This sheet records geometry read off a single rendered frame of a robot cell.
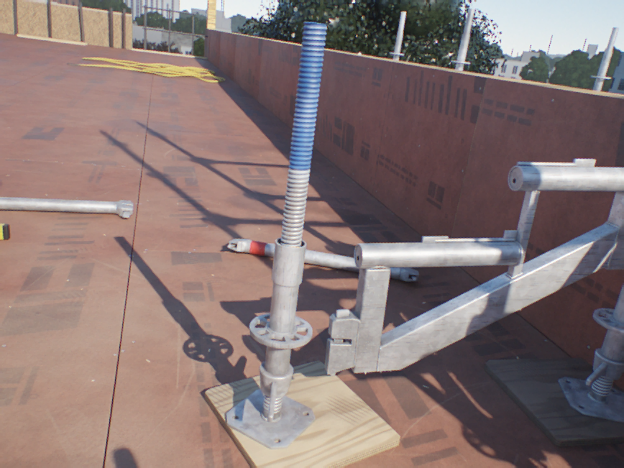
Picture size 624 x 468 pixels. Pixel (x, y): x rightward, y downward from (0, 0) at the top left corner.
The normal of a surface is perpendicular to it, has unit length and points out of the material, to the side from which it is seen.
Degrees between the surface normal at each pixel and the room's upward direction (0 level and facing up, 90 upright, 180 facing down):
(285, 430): 0
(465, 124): 90
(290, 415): 0
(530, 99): 90
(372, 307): 90
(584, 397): 0
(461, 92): 90
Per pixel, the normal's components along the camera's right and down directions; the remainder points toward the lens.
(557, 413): 0.12, -0.94
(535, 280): 0.25, 0.36
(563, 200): -0.96, -0.03
